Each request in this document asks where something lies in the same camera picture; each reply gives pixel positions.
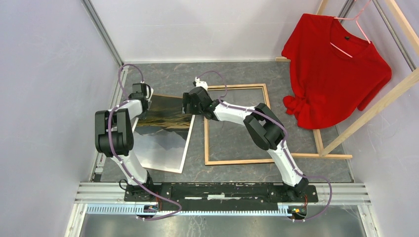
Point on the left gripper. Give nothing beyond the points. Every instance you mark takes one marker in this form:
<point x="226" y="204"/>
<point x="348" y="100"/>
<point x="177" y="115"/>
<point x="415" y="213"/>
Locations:
<point x="143" y="116"/>

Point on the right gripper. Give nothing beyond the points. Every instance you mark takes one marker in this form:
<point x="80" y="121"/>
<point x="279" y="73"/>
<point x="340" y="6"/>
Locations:
<point x="186" y="99"/>

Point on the glossy photo print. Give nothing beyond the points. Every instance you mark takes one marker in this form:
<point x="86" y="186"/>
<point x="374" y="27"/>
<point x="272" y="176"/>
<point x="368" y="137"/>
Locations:
<point x="162" y="138"/>

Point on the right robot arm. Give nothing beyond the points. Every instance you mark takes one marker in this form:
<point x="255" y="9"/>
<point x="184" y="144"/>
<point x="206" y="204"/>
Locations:
<point x="264" y="128"/>

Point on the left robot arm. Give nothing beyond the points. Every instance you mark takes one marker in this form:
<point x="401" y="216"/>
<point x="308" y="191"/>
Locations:
<point x="114" y="138"/>

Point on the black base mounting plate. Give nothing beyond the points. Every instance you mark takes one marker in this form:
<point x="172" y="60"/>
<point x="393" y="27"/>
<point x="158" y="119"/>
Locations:
<point x="220" y="196"/>

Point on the red t-shirt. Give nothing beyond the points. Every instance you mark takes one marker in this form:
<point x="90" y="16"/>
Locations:
<point x="332" y="72"/>

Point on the wooden clothes rack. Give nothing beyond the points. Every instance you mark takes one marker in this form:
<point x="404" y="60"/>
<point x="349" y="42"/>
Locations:
<point x="398" y="90"/>

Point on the pink clothes hanger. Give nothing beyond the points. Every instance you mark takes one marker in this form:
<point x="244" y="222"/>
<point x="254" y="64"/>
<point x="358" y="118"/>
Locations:
<point x="355" y="29"/>

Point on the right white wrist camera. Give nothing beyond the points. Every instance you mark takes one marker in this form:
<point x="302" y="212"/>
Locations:
<point x="200" y="83"/>

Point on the white slotted cable duct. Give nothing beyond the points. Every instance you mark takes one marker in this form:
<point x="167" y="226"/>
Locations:
<point x="144" y="210"/>

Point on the aluminium rail frame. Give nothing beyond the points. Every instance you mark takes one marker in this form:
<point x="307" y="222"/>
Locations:
<point x="350" y="213"/>

